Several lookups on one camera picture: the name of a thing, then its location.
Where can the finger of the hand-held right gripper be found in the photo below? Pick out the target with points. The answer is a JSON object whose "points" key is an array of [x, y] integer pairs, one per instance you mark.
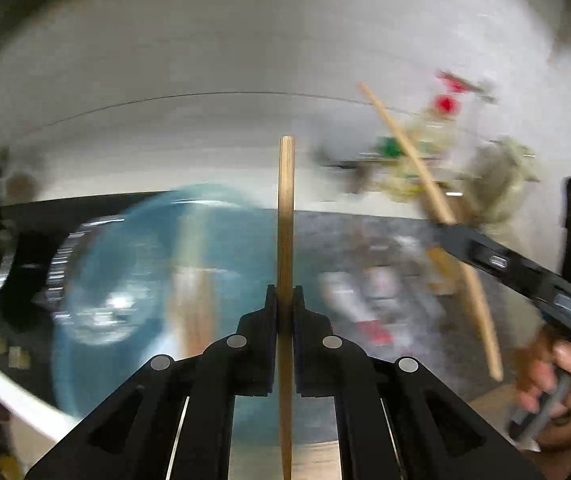
{"points": [[515, 272]]}

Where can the black gas stove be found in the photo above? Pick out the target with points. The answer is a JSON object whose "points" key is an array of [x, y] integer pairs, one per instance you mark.
{"points": [[30, 270]]}

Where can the wooden chopstick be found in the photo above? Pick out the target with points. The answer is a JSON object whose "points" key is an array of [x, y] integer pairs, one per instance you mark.
{"points": [[479, 315], [285, 210]]}

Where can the blue plastic basin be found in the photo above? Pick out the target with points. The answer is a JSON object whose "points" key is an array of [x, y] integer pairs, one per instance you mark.
{"points": [[155, 260]]}

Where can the green cap spice jar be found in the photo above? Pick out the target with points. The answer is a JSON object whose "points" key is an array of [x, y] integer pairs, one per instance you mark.
{"points": [[389, 147]]}

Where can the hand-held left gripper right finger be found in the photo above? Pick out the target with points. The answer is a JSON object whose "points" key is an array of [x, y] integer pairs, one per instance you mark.
{"points": [[315, 360]]}

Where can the clear glass dish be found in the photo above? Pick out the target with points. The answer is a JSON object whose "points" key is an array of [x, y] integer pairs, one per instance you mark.
{"points": [[105, 310]]}

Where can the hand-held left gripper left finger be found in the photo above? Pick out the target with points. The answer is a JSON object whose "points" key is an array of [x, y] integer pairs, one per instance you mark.
{"points": [[250, 360]]}

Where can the silver cap spice jar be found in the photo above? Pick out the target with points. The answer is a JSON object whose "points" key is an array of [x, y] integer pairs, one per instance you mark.
{"points": [[358, 177]]}

